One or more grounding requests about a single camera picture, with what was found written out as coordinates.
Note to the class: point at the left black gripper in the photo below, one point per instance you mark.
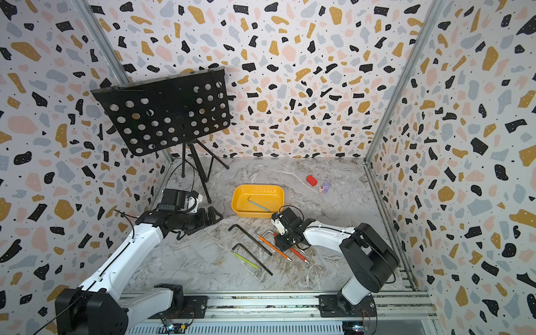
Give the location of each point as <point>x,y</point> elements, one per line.
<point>202,221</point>

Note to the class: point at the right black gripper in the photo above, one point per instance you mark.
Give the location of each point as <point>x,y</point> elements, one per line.
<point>277,239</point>

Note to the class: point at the red hex key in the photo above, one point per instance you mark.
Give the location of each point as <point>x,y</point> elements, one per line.
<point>299,254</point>

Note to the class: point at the orange hex key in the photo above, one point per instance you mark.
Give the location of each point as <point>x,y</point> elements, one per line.
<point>261,236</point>

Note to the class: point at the long black hex key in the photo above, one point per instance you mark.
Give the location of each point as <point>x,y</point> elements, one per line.
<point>249,237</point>

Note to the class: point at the blue hex key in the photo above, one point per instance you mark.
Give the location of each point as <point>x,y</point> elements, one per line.
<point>259,204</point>

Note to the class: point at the yellow plastic storage box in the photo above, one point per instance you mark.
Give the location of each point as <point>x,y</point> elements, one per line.
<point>272,194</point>

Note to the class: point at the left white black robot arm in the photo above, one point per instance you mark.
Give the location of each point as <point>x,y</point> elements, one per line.
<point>94,307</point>

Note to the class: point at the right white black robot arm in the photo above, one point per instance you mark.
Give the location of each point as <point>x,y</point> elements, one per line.
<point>371,259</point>

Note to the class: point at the lime green hex key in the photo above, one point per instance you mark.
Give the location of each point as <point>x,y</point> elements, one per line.
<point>246,261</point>

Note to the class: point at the red small block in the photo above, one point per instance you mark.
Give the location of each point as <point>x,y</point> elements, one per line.
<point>312,180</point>

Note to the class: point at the black perforated music stand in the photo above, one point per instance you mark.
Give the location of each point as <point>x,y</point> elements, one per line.
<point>154,115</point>

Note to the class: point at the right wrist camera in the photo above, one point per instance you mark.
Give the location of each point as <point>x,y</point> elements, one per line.
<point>279,226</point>

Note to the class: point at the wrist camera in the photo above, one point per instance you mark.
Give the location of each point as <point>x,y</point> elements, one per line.
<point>279,226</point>
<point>179,201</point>

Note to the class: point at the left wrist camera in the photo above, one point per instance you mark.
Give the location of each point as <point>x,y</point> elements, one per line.
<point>179,201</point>

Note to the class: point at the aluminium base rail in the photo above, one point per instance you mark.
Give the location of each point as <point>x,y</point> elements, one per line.
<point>301,312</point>

